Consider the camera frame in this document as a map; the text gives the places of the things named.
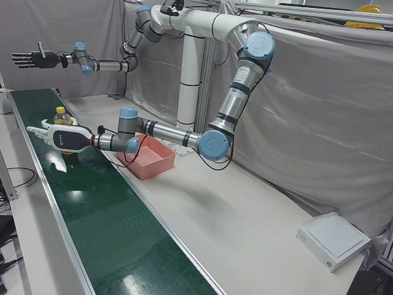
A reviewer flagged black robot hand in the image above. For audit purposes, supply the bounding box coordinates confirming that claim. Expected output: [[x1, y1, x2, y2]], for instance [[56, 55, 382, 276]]
[[11, 42, 64, 70]]

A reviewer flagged aluminium cell frame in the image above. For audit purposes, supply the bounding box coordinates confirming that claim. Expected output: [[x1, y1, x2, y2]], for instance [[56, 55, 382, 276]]
[[211, 0, 393, 26]]

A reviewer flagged aluminium profile post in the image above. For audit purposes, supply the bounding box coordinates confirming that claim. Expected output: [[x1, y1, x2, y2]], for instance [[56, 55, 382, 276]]
[[0, 147, 18, 203]]

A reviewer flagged small white box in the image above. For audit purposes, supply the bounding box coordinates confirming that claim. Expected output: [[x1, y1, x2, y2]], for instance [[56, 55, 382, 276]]
[[295, 211, 372, 274]]

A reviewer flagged black camera on stand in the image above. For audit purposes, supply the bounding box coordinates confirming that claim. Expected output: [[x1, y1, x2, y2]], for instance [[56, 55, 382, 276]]
[[159, 0, 185, 17]]

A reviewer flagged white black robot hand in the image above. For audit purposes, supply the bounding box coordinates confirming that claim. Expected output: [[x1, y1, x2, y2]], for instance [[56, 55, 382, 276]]
[[26, 119, 94, 154]]

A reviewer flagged grey cloth backdrop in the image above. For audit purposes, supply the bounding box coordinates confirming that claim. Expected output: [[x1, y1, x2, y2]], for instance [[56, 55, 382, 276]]
[[0, 0, 393, 271]]

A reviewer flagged green conveyor belt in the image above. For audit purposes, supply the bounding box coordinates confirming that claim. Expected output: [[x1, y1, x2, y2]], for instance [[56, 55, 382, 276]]
[[7, 88, 228, 295]]

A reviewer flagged pink plastic basket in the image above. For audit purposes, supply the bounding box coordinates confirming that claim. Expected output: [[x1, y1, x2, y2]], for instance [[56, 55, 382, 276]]
[[115, 133, 177, 181]]

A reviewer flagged orange juice bottle yellow cap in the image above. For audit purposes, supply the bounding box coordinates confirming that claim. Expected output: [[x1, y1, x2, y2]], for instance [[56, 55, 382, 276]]
[[52, 106, 78, 155]]

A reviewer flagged white conveyor control box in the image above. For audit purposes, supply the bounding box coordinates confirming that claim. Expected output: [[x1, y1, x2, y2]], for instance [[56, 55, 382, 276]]
[[0, 88, 14, 116]]

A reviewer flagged thin black cable loop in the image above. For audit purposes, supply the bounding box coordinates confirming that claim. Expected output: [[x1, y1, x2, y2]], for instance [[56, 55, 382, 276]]
[[6, 167, 36, 189]]

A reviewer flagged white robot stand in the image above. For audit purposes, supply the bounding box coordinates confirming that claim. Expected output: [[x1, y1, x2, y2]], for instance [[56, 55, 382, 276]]
[[150, 4, 259, 157]]

